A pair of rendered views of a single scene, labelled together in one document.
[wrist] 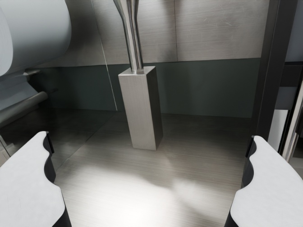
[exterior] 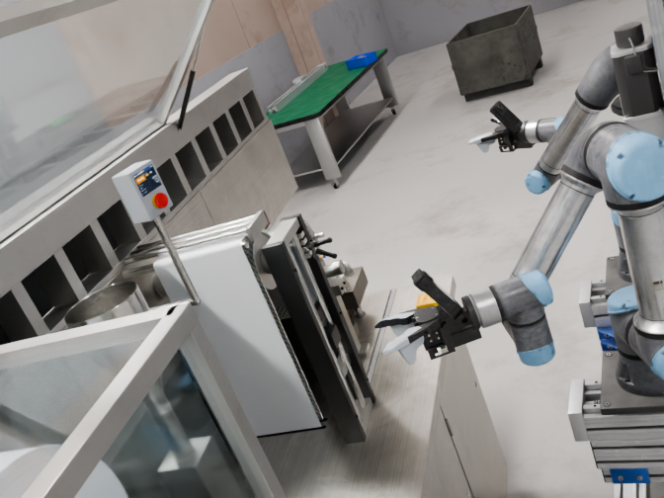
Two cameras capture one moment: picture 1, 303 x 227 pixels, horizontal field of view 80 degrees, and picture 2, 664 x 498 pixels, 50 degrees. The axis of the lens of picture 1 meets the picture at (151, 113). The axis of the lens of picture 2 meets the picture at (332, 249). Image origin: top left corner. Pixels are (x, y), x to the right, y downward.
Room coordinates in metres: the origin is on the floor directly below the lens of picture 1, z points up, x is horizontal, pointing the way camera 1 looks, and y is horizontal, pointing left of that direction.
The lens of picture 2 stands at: (0.15, 1.26, 1.94)
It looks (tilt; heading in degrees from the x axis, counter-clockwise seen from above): 21 degrees down; 269
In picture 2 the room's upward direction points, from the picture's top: 22 degrees counter-clockwise
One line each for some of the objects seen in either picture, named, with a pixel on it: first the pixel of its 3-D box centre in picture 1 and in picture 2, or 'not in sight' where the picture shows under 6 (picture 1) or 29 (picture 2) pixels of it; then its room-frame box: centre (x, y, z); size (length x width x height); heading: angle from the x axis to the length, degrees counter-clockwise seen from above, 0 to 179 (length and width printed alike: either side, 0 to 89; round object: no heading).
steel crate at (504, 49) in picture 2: not in sight; (497, 53); (-2.41, -6.33, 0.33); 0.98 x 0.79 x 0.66; 60
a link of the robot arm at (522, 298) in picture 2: not in sight; (521, 295); (-0.19, 0.03, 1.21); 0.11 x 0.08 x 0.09; 176
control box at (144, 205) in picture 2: not in sight; (145, 191); (0.42, -0.10, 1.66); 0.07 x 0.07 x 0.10; 53
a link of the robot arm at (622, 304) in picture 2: not in sight; (638, 317); (-0.46, -0.08, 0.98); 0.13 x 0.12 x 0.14; 86
